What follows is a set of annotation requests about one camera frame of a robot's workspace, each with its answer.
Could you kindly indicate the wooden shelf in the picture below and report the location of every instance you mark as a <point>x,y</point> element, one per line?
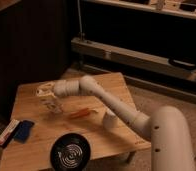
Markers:
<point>158,8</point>

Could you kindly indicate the wooden table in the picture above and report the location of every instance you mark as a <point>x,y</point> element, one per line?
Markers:
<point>34,154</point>

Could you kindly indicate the blue sponge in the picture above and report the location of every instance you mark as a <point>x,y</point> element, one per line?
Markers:
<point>23,131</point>

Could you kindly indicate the long grey case black handle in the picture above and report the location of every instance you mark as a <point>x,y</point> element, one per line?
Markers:
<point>132,58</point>

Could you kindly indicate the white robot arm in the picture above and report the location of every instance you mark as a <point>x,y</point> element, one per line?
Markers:
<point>167,129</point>

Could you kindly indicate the red white toothpaste box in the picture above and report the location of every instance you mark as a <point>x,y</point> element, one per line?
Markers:
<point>8,132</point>

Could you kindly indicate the black round plate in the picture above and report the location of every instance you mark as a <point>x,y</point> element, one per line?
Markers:
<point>70,152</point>

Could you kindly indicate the clear plastic bottle white cap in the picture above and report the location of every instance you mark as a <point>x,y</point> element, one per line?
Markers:
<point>50,101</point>

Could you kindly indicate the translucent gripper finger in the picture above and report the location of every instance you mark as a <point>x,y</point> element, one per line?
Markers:
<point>45,90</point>

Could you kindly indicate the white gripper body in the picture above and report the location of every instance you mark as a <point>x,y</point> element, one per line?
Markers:
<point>64,88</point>

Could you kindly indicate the white paper cup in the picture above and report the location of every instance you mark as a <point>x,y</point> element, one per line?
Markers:
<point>109,121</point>

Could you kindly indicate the orange carrot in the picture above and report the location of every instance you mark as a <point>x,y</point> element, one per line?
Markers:
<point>80,113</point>

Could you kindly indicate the metal pole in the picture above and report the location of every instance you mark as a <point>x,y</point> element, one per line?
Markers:
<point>81,33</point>

